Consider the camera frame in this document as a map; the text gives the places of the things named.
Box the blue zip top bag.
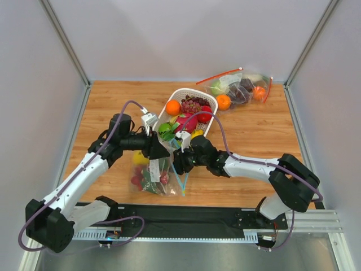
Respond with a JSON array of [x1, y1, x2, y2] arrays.
[[129, 151, 189, 196]]

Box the bagged dark grapes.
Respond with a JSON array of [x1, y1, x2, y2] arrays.
[[227, 78, 254, 105]]

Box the pale green fake cabbage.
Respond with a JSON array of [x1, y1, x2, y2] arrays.
[[210, 80, 228, 97]]

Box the green marked fake fruit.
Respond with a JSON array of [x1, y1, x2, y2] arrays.
[[158, 122, 173, 141]]

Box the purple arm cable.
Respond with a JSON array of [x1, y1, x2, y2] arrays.
[[180, 111, 324, 252], [17, 100, 150, 252]]

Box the orange fake orange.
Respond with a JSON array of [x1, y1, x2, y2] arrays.
[[165, 100, 182, 116]]

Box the fake lychee bunch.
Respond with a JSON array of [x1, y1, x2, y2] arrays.
[[130, 166, 169, 195]]

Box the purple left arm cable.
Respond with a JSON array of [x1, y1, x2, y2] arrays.
[[17, 100, 150, 252]]

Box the red zip top bag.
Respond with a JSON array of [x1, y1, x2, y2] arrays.
[[196, 67, 273, 111]]

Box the yellow fake lemon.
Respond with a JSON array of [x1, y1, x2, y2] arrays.
[[191, 129, 204, 139]]

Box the aluminium frame rail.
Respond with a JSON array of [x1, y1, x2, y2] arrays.
[[39, 0, 92, 167], [285, 1, 342, 209]]

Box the white perforated plastic basket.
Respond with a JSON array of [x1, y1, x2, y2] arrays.
[[153, 88, 218, 148]]

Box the orange in red bag front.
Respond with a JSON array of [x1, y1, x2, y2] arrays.
[[216, 94, 231, 111]]

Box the pink fake dragon fruit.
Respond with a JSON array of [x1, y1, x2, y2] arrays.
[[172, 113, 198, 134]]

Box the red fake apple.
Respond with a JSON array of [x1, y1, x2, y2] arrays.
[[197, 106, 212, 124]]

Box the orange in red bag back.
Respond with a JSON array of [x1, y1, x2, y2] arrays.
[[252, 86, 267, 101]]

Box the yellow fake bananas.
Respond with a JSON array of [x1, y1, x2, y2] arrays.
[[169, 115, 181, 124]]

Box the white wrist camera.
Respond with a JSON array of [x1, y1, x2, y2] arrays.
[[175, 131, 191, 152], [141, 112, 159, 135]]

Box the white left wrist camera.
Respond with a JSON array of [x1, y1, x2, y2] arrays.
[[141, 112, 159, 135]]

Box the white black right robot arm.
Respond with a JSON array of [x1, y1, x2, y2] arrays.
[[173, 135, 320, 220]]

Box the pink fake grape bunch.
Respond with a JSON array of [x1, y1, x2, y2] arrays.
[[181, 99, 202, 114]]

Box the dark red grape bunch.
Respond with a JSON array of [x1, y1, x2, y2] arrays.
[[181, 95, 210, 106]]

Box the orange in red bag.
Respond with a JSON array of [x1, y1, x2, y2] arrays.
[[216, 94, 231, 111], [252, 86, 267, 101]]

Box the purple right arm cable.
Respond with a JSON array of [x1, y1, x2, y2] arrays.
[[180, 111, 324, 252]]

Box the white slotted cable duct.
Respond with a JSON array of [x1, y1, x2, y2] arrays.
[[72, 227, 258, 244]]

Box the aluminium frame rail right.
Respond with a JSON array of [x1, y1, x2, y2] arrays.
[[285, 1, 342, 209]]

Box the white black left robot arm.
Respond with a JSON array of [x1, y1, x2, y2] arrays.
[[25, 113, 170, 253]]

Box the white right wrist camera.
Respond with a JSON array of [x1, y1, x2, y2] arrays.
[[175, 131, 191, 152]]

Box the aluminium frame rail left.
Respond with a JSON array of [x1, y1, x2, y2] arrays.
[[39, 0, 92, 167]]

